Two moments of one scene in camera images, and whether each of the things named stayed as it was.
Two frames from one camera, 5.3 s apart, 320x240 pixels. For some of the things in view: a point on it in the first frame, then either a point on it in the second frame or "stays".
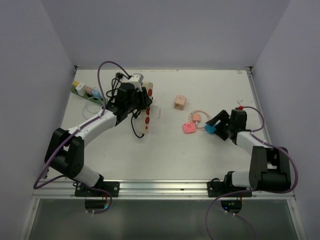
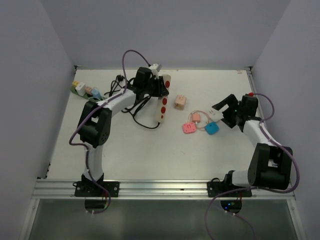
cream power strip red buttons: (145, 118) to (162, 100)
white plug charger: (81, 89) stays
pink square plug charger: (189, 127) stays
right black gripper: (223, 116) to (232, 102)
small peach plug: (196, 118) stays
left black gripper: (145, 100) to (161, 90)
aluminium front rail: (261, 189) stays
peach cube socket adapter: (180, 102) stays
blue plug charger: (210, 129) stays
